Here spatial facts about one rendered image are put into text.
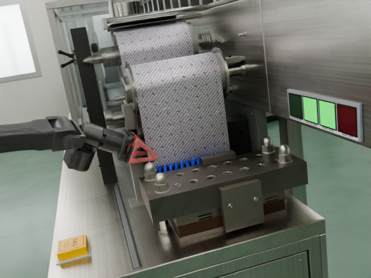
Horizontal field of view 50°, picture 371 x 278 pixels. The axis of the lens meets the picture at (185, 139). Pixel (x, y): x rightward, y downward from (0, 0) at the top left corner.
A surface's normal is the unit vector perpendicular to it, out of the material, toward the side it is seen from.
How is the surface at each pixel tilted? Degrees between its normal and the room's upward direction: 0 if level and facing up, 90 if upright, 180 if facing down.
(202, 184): 0
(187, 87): 90
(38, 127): 28
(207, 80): 90
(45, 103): 90
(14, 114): 90
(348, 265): 0
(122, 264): 0
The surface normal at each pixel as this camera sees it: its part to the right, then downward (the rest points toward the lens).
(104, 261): -0.15, -0.95
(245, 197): 0.26, 0.22
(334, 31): -0.96, 0.21
